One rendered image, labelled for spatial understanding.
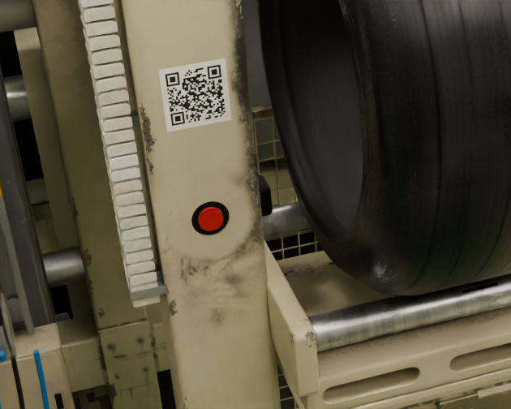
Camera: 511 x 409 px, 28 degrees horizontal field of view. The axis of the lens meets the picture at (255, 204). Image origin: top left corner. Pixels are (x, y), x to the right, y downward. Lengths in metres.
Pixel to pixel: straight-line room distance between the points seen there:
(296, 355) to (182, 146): 0.28
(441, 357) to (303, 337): 0.20
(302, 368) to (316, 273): 0.36
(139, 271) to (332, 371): 0.27
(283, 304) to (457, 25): 0.42
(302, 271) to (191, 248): 0.37
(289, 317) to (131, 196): 0.24
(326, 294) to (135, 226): 0.40
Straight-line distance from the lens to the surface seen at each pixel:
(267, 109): 1.63
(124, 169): 1.17
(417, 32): 1.01
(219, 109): 1.15
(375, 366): 1.28
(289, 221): 1.49
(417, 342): 1.32
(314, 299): 1.50
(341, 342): 1.27
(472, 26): 1.02
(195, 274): 1.25
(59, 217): 2.05
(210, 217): 1.21
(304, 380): 1.23
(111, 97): 1.13
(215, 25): 1.12
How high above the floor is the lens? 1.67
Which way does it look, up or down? 30 degrees down
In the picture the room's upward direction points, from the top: 5 degrees counter-clockwise
